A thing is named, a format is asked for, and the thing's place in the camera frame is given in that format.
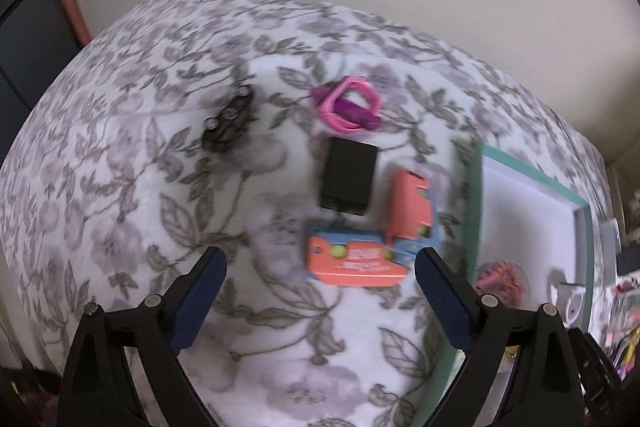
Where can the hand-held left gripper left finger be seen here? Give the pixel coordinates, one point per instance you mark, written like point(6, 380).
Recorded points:
point(197, 302)

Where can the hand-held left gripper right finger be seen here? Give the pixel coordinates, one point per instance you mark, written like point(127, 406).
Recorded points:
point(447, 297)

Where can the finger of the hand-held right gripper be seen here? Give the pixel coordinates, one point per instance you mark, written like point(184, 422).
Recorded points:
point(597, 372)

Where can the clear round hair-tie container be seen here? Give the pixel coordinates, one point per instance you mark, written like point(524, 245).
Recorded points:
point(500, 282)

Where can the white plastic holder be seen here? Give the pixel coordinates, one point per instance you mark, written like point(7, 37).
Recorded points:
point(567, 302)

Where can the small salmon blue box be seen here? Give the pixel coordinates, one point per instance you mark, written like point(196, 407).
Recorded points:
point(410, 207)

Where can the long salmon eraser box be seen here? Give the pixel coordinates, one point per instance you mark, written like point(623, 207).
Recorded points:
point(355, 264)

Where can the teal white box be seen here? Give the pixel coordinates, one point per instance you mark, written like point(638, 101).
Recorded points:
point(525, 217)

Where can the black charger plug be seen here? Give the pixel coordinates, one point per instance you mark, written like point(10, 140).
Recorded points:
point(350, 174)

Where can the black toy car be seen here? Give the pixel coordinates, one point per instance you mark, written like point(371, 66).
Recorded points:
point(230, 117)

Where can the pink purple toy watch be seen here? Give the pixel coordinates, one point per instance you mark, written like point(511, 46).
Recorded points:
point(340, 119)

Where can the purple lighter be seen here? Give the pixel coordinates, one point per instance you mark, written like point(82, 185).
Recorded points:
point(355, 109)

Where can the black small device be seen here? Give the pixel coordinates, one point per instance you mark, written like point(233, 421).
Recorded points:
point(629, 261)

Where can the floral grey white blanket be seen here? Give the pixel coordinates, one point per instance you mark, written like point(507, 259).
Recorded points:
point(150, 187)

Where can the white power bank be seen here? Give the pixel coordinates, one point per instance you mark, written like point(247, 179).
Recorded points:
point(611, 237)

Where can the dark cabinet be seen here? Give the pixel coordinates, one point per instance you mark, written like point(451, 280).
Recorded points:
point(25, 57)

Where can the salmon board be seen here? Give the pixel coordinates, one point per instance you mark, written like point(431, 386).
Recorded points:
point(70, 7)

